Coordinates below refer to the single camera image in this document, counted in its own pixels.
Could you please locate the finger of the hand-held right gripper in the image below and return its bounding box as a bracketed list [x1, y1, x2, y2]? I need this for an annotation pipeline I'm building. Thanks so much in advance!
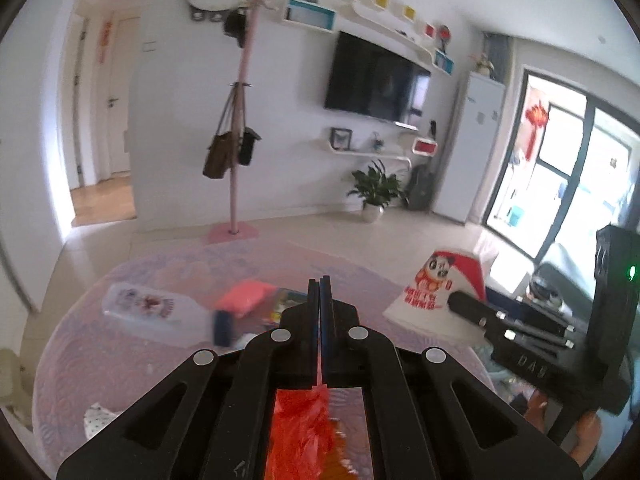
[447, 291, 577, 351]

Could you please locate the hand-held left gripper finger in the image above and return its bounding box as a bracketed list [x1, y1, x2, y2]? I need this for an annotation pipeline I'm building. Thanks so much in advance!
[320, 276, 584, 480]
[57, 278, 321, 480]

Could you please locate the red plastic bag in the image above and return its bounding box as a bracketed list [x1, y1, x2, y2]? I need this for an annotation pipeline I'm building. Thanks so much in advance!
[264, 350, 372, 480]

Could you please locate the person's right hand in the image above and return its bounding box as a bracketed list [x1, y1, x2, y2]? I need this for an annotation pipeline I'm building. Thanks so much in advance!
[522, 389, 606, 467]

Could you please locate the colourful printed packet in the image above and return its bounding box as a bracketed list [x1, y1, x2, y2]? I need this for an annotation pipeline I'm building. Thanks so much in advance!
[267, 287, 309, 324]

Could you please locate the white panda print paper bag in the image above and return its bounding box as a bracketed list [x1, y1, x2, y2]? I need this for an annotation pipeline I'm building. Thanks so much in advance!
[382, 248, 496, 344]

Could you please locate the pink sponge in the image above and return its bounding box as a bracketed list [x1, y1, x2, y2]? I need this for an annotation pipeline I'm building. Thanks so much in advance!
[216, 281, 276, 319]

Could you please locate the potted green plant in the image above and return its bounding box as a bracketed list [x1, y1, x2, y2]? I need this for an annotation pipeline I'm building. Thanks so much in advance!
[347, 159, 409, 224]

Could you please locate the glass sliding door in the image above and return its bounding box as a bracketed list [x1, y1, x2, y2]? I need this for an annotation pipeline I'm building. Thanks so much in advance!
[482, 64, 640, 262]

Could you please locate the white refrigerator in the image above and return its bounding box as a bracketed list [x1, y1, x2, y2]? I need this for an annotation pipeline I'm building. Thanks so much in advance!
[432, 70, 507, 225]

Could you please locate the clear plastic bottle blue cap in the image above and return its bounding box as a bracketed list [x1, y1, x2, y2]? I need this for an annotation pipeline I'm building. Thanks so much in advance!
[102, 282, 236, 347]

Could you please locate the small black handbag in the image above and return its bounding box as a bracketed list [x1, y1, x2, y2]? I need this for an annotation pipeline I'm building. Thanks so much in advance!
[237, 127, 262, 166]

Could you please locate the brown handbag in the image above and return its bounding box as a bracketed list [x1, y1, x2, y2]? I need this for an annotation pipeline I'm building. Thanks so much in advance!
[202, 85, 239, 180]

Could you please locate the red knot hanging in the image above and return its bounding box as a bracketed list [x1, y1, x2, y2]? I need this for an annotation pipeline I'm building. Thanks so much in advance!
[523, 99, 550, 161]

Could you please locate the black flat television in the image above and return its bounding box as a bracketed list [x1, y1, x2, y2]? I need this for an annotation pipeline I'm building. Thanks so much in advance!
[323, 30, 432, 125]

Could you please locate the white dotted cloth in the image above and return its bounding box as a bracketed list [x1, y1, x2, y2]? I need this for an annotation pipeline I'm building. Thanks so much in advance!
[82, 402, 119, 444]

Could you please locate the pink coat rack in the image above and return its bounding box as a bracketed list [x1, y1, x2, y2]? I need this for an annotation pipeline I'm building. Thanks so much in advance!
[203, 0, 301, 246]

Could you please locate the white room door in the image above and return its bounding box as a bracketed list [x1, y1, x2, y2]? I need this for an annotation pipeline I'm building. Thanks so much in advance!
[107, 12, 139, 177]

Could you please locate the black hat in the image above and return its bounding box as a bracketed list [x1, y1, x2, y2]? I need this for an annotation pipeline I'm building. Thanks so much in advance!
[223, 7, 249, 49]

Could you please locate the white low wall shelf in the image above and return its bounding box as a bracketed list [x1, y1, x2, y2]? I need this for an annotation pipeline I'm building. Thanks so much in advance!
[313, 137, 414, 169]

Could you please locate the black picture frame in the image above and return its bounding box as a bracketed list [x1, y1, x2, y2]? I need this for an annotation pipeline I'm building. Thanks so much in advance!
[329, 127, 354, 152]

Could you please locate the white curved wall shelf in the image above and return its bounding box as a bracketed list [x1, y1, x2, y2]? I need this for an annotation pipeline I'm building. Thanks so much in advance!
[280, 0, 456, 79]

